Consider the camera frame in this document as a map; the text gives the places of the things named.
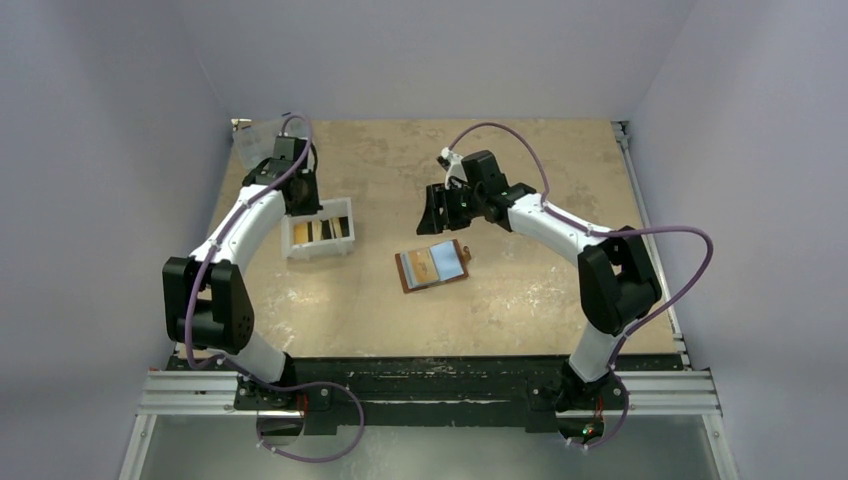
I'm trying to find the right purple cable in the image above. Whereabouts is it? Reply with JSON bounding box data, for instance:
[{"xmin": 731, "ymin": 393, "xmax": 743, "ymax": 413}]
[{"xmin": 447, "ymin": 122, "xmax": 715, "ymax": 452}]

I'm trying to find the white plastic card tray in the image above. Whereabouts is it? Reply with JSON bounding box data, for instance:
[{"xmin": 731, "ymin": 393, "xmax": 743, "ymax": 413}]
[{"xmin": 281, "ymin": 197, "xmax": 355, "ymax": 261}]

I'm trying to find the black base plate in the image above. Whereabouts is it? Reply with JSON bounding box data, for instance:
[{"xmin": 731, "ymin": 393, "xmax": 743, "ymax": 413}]
[{"xmin": 165, "ymin": 355, "xmax": 684, "ymax": 439}]

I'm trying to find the clear plastic organizer box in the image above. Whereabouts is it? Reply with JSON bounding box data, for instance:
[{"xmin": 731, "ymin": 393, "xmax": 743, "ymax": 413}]
[{"xmin": 232, "ymin": 117, "xmax": 283, "ymax": 170}]

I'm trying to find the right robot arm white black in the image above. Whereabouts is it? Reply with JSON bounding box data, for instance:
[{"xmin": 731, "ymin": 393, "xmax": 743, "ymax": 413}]
[{"xmin": 416, "ymin": 148, "xmax": 662, "ymax": 411}]

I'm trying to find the stack of credit cards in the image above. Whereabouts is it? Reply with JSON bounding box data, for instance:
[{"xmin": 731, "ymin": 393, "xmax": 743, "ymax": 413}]
[{"xmin": 292, "ymin": 216, "xmax": 352, "ymax": 245}]

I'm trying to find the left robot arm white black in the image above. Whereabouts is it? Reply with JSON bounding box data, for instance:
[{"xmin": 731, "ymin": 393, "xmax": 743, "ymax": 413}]
[{"xmin": 162, "ymin": 134, "xmax": 322, "ymax": 409}]

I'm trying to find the gold patterned credit card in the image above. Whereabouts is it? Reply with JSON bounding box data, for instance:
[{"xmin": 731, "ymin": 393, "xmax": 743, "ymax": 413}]
[{"xmin": 401, "ymin": 248, "xmax": 440, "ymax": 289}]

